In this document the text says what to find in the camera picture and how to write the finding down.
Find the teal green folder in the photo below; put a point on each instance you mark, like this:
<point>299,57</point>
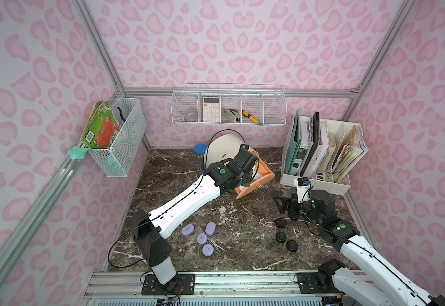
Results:
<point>294,143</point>

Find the black earphone case upper left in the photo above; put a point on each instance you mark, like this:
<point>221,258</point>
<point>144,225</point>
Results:
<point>280,223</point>

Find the round metal tin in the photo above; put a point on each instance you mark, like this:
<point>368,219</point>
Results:
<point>190,117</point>

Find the blue lid pencil jar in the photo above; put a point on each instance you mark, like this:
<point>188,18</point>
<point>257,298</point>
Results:
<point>200,150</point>

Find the mint green wall hook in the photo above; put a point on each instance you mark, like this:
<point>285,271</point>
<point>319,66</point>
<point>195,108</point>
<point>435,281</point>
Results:
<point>78,153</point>

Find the purple earphone case far left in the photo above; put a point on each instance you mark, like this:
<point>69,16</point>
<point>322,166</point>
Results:
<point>188,230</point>

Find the black earphone case lower left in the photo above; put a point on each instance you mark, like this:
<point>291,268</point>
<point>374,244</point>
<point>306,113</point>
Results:
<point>281,237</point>

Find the pink white calculator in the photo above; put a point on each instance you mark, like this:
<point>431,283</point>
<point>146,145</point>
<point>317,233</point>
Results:
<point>211,109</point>

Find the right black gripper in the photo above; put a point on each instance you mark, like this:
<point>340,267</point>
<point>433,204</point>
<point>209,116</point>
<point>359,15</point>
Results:
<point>290,205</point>

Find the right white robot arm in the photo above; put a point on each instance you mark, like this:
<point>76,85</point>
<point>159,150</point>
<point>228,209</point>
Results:
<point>390,286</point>

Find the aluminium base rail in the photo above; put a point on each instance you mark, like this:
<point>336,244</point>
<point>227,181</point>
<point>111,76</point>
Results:
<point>213,288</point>

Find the purple earphone case upper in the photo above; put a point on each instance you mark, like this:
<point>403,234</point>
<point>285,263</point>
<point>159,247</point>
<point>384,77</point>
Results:
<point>210,229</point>

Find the grey stapler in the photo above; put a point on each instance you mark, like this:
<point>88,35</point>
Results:
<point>232,115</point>

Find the black item in basket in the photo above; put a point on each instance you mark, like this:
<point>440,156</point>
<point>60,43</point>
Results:
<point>121,114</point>

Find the purple earphone case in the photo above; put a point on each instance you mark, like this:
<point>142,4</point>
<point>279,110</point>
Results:
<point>210,229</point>
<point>202,238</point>
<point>208,250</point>
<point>188,230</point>

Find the white mesh wall basket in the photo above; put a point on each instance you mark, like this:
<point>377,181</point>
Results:
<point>117,161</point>

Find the orange top drawer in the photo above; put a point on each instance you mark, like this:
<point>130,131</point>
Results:
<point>263,176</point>

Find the purple earphone case bottom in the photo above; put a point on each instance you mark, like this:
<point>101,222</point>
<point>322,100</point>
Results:
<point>208,250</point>

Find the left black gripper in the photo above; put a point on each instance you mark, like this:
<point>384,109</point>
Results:
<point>247,162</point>

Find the white wire wall shelf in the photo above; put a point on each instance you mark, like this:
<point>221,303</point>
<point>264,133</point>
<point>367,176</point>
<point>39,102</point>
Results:
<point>266,103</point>

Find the white pink book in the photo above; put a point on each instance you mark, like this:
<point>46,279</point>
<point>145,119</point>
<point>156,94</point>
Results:
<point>320,152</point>

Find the white file organizer box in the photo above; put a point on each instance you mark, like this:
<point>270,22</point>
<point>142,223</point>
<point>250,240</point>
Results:
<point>317,183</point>

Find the black binder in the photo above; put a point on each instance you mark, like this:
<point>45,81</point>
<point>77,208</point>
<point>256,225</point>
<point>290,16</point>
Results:
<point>315,137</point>

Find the white round drawer cabinet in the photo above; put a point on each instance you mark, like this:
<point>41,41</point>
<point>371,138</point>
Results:
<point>225,145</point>

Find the black earphone case lower right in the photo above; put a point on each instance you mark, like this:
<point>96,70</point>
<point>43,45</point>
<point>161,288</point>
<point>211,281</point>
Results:
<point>292,245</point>

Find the stack of magazines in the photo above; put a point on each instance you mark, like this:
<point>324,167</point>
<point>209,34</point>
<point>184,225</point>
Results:
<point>346,148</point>

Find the yellow black utility knife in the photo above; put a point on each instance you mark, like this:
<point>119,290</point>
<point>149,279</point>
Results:
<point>250,117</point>

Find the green red booklet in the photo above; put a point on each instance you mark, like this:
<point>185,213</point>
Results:
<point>102,127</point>

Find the purple earphone case middle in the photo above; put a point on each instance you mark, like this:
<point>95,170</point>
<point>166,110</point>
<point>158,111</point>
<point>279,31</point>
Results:
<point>202,238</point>

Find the black earphone case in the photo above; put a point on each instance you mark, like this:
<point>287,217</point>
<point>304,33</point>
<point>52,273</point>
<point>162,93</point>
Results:
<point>292,245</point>
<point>280,223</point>
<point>281,237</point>

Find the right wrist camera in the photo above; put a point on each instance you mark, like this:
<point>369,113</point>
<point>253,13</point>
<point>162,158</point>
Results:
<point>303,187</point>

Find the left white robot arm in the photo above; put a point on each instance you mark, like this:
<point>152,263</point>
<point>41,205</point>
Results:
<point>152,229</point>

